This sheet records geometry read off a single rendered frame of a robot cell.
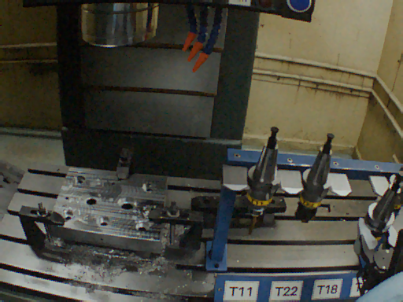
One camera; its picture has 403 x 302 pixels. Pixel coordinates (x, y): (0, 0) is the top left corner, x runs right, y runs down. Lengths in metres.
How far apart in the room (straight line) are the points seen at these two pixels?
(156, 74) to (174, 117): 0.18
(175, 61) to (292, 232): 0.63
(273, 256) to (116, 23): 0.70
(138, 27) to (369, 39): 1.26
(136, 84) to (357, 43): 0.99
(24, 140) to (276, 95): 1.28
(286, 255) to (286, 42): 0.95
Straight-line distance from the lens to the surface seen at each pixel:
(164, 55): 1.26
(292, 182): 0.77
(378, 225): 0.74
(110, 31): 0.71
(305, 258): 1.06
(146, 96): 1.34
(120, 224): 0.96
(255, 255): 1.04
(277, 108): 1.82
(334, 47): 1.74
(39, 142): 2.00
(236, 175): 0.75
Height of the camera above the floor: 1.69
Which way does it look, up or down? 36 degrees down
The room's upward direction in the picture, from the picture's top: 6 degrees clockwise
